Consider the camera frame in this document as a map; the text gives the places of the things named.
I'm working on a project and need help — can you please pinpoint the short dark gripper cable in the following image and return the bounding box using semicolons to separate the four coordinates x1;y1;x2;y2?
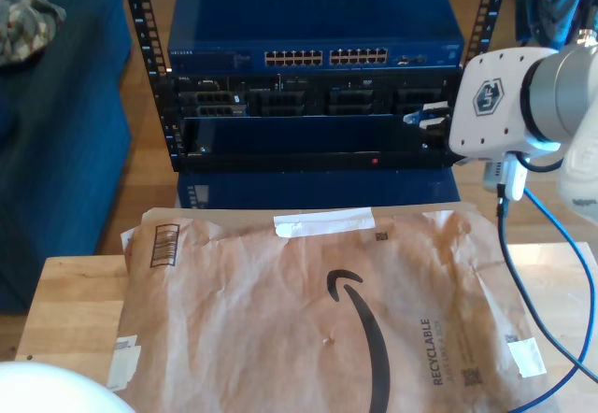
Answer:
516;153;564;172

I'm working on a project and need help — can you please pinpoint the black unit with red light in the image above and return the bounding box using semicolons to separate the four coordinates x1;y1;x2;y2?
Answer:
171;114;457;174

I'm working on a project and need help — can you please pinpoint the blue cabinet with white label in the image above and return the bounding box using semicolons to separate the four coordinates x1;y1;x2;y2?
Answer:
176;169;462;211

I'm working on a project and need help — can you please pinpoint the long white tape strip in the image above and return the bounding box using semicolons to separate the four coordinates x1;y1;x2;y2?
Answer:
273;206;377;239

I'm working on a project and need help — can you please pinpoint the black perforated rack post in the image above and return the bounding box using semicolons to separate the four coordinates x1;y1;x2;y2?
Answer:
446;0;511;167
119;0;178;171

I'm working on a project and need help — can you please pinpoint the camouflage cushion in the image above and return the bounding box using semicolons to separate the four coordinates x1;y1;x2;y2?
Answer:
0;0;67;67

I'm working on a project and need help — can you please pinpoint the brown paper mailer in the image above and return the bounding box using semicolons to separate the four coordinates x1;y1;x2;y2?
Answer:
101;205;562;413

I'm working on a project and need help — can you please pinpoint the black rack server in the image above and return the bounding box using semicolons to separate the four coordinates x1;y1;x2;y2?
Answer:
170;72;462;118

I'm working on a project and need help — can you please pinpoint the white shipping label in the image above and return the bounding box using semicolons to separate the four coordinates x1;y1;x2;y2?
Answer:
105;335;142;393

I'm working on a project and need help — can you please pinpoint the blue sofa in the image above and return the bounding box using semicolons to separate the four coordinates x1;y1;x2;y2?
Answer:
0;0;135;314

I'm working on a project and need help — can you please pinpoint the blue network cable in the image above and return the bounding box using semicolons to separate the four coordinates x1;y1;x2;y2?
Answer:
402;107;591;413

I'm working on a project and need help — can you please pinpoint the blue network switch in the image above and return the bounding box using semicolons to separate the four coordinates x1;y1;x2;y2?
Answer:
166;0;466;74

